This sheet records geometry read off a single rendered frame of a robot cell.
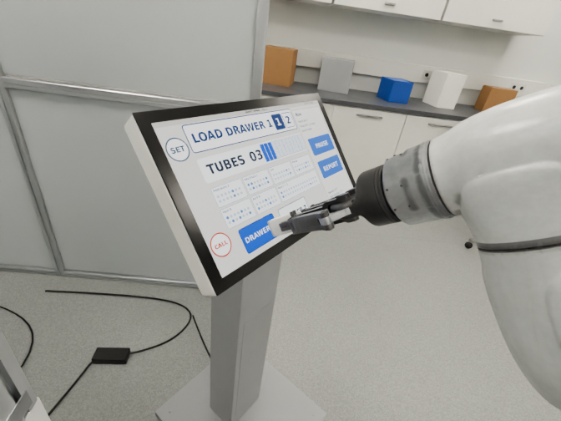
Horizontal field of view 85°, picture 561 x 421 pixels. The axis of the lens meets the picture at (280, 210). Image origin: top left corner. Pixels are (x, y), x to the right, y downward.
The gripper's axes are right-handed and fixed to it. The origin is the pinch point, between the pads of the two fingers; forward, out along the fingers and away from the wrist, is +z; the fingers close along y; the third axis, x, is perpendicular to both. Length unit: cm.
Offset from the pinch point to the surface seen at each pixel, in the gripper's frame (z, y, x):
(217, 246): 6.9, 9.8, -1.3
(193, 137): 6.9, 5.2, -19.8
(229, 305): 36.8, -4.4, 17.8
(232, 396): 60, -4, 52
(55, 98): 100, -8, -75
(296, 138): 6.9, -21.5, -15.0
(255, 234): 6.9, 1.3, 0.0
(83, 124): 101, -14, -63
